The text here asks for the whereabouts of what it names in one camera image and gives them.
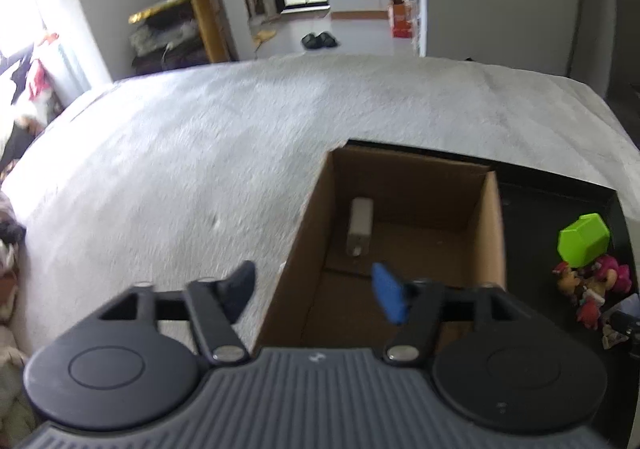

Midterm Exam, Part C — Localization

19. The white fleece bed blanket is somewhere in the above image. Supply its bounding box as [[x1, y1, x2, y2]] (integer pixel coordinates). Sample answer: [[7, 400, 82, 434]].
[[0, 51, 640, 380]]

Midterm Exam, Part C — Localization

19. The orange carton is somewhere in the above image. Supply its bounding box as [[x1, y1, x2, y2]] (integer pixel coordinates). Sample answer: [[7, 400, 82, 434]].
[[389, 0, 416, 38]]

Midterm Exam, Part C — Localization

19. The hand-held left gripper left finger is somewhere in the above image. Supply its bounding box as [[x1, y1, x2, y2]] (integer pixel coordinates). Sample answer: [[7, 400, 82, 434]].
[[97, 260, 258, 365]]

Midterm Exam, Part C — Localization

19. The green plastic box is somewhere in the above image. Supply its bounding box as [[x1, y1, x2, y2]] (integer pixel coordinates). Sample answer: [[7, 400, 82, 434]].
[[558, 213, 611, 270]]

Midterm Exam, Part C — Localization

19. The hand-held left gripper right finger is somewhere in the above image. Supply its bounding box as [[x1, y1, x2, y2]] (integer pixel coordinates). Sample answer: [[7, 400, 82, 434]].
[[371, 263, 526, 365]]

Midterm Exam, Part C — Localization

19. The small dark toy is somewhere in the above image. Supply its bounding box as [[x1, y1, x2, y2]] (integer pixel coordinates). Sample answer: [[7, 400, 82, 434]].
[[602, 294, 640, 350]]

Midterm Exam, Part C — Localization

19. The folded cloth pile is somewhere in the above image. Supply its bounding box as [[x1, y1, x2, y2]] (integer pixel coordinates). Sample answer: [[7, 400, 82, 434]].
[[130, 21, 198, 54]]

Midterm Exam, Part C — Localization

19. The white charger plug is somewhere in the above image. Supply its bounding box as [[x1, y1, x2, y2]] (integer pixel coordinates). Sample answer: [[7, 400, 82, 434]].
[[346, 198, 376, 258]]

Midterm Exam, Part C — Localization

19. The black shallow tray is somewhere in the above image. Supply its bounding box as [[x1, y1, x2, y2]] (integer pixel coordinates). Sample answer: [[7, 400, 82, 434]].
[[345, 139, 636, 430]]

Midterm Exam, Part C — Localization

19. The brown cardboard box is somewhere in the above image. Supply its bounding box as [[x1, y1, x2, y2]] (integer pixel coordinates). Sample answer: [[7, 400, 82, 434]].
[[254, 145, 507, 360]]

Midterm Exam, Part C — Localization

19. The printed blanket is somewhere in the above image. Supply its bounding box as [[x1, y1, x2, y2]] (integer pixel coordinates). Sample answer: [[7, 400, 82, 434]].
[[0, 189, 41, 430]]

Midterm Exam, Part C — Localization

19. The brown haired toy figure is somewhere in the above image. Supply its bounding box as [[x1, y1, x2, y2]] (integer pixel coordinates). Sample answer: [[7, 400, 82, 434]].
[[552, 261, 583, 301]]

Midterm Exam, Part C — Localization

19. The round gold table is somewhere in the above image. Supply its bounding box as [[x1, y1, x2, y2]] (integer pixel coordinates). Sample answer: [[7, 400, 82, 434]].
[[128, 0, 278, 64]]

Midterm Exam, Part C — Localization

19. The pink haired toy figure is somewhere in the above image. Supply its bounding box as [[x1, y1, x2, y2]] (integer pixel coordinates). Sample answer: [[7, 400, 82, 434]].
[[575, 254, 633, 330]]

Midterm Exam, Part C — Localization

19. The pile of colourful clothes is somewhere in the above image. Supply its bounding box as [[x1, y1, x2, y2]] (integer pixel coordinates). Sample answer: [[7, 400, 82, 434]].
[[0, 29, 66, 170]]

